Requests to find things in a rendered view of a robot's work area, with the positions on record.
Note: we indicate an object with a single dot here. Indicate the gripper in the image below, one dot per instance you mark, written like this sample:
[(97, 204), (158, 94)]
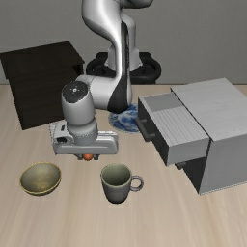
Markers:
[(83, 146)]

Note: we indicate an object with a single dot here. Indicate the orange-brown egg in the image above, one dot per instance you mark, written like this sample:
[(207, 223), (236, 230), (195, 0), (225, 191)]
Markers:
[(87, 156)]

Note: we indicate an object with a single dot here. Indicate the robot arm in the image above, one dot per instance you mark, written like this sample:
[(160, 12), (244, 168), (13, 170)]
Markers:
[(106, 38)]

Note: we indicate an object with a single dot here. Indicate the grey cabinet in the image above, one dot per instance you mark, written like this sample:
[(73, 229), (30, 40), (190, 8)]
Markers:
[(215, 128)]

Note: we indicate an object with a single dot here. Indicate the grey-green mug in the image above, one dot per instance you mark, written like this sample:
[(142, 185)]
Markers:
[(117, 182)]

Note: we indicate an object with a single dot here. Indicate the blue and white plate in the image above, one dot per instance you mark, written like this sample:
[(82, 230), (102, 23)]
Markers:
[(128, 120)]

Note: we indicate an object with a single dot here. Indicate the olive green bowl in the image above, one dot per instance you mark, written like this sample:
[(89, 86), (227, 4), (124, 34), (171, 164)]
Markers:
[(40, 178)]

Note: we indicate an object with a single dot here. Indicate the dark slatted rack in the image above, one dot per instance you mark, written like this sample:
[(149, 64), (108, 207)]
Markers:
[(40, 83)]

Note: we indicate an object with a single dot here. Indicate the open grey drawer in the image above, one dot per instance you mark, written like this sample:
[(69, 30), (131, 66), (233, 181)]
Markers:
[(170, 128)]

